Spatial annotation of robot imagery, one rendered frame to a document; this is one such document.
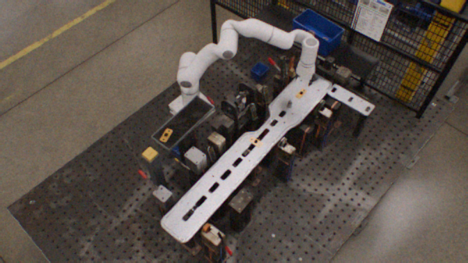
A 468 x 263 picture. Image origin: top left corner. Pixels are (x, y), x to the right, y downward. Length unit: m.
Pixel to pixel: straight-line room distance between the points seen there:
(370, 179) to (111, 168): 1.65
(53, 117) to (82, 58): 0.74
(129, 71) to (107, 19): 0.81
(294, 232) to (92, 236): 1.18
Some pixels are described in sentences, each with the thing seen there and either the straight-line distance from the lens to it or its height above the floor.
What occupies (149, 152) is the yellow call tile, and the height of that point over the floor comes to 1.16.
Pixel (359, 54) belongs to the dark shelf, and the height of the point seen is 1.03.
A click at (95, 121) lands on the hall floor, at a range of 3.96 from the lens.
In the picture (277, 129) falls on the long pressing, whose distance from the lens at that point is 2.50.
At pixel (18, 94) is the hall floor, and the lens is 4.44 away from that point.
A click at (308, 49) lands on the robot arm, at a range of 2.35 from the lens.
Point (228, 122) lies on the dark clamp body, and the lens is 2.43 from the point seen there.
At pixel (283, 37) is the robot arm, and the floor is 1.49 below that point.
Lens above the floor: 3.06
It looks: 56 degrees down
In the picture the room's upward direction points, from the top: 1 degrees counter-clockwise
